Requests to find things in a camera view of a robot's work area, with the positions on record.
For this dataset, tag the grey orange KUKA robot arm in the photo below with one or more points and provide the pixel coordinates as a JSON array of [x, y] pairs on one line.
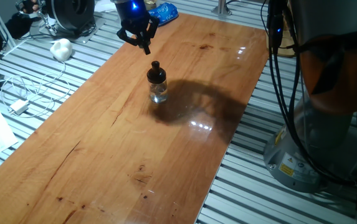
[[331, 133]]

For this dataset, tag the gold foil packet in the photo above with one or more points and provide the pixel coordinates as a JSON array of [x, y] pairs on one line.
[[150, 4]]

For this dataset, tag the white rounded plastic object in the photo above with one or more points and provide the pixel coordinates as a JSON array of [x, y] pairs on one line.
[[61, 49]]

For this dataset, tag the blue snack bag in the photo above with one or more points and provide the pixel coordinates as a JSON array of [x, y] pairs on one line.
[[165, 12]]

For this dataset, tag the white charger adapter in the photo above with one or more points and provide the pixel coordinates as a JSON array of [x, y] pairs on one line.
[[18, 107]]

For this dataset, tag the black round fan housing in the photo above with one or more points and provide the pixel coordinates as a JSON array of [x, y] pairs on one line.
[[69, 15]]

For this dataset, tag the bamboo cutting board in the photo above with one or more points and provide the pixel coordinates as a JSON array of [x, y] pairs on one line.
[[287, 46]]

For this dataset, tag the small clear glass jar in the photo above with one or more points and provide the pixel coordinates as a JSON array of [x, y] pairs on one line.
[[158, 93]]

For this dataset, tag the aluminium post with foot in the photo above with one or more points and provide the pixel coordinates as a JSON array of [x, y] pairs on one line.
[[221, 7]]

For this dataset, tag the black knobbed jar lid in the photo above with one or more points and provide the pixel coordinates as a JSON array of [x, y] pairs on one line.
[[156, 76]]

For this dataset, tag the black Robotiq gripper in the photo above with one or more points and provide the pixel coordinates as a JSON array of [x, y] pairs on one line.
[[131, 15]]

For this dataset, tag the silver metal stand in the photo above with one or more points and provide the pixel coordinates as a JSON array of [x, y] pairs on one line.
[[45, 21]]

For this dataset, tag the operator hand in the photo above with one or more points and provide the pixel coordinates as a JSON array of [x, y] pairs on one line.
[[30, 6]]

